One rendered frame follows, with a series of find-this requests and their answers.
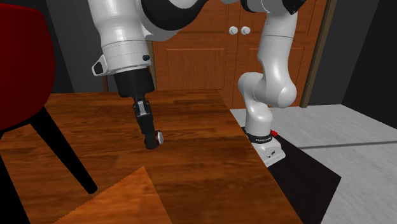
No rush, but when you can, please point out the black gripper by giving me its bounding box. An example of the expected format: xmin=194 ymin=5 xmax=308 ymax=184
xmin=113 ymin=68 xmax=163 ymax=151

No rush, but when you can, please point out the wooden table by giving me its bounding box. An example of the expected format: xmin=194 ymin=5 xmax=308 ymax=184
xmin=0 ymin=88 xmax=304 ymax=224

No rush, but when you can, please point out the red chair with black legs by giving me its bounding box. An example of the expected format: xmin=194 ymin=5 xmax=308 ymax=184
xmin=0 ymin=3 xmax=99 ymax=224

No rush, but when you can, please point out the black robot stand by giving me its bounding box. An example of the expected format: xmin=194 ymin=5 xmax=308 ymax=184
xmin=240 ymin=125 xmax=342 ymax=224

